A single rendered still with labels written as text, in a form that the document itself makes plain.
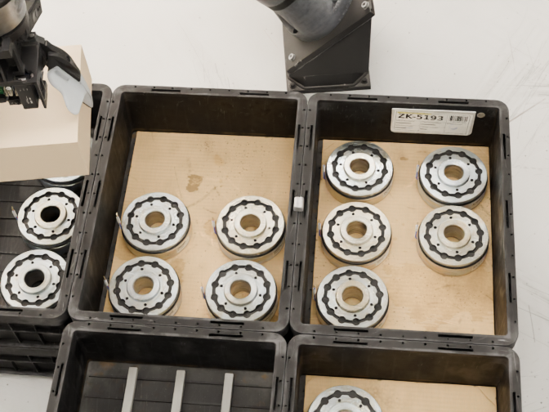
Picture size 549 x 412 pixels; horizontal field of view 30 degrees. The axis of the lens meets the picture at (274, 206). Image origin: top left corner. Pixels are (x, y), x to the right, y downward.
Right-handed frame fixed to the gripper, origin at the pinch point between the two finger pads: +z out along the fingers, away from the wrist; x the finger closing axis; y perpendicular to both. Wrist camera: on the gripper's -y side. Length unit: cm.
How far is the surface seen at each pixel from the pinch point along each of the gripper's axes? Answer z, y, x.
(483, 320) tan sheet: 27, 24, 58
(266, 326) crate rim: 16.5, 26.7, 27.8
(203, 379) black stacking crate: 26.7, 29.3, 18.3
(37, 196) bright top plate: 23.6, -1.1, -5.6
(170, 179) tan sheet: 26.8, -4.4, 14.2
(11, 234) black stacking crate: 26.8, 3.2, -10.2
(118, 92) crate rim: 16.9, -14.4, 7.8
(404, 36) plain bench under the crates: 40, -40, 57
